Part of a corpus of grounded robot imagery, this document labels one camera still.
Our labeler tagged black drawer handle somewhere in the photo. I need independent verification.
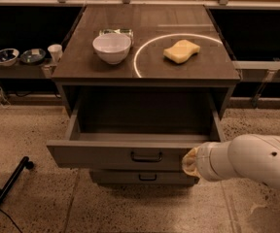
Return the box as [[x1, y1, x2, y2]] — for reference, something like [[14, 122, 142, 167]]
[[138, 174, 157, 182], [130, 151, 162, 163]]

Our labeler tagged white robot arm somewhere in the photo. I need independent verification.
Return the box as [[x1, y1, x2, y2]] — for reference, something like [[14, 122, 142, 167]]
[[182, 134, 280, 189]]

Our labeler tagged black lower drawer handle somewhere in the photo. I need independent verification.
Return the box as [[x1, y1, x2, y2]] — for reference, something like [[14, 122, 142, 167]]
[[138, 174, 157, 182]]

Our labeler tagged grey lower drawer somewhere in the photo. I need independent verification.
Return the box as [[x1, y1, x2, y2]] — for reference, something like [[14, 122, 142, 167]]
[[89, 170, 199, 186]]

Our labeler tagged white paper cup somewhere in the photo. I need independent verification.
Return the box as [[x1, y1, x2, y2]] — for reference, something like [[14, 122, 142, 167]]
[[48, 44, 63, 63]]

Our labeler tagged white ceramic bowl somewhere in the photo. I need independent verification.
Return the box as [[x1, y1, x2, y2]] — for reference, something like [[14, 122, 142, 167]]
[[92, 33, 131, 64]]

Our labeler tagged yellow sponge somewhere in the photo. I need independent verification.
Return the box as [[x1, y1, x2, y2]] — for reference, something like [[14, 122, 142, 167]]
[[163, 40, 200, 64]]

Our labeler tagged grey top drawer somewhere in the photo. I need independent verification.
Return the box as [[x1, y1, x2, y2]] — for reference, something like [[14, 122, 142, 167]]
[[47, 102, 225, 172]]

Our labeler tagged grey drawer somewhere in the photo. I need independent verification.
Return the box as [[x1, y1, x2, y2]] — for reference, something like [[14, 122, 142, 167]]
[[89, 170, 199, 186], [47, 102, 225, 172]]

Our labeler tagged dark patterned bowl left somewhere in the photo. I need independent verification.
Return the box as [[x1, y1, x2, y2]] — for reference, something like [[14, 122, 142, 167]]
[[0, 49, 19, 66]]

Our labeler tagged black top drawer handle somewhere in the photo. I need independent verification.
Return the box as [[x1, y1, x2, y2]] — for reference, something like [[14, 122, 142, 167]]
[[130, 151, 162, 163]]

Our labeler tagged green snack packet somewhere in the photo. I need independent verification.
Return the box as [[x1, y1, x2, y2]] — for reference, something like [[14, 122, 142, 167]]
[[99, 28, 134, 46]]

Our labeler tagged dark green bowl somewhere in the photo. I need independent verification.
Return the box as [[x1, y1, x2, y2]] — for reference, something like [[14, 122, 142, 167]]
[[20, 49, 46, 65]]

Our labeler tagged black metal stand leg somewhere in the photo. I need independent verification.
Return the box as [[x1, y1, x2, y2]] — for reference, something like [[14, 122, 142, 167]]
[[0, 156, 34, 205]]

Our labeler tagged low side shelf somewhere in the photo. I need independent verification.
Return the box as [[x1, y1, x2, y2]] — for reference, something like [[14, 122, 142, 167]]
[[0, 59, 56, 79]]

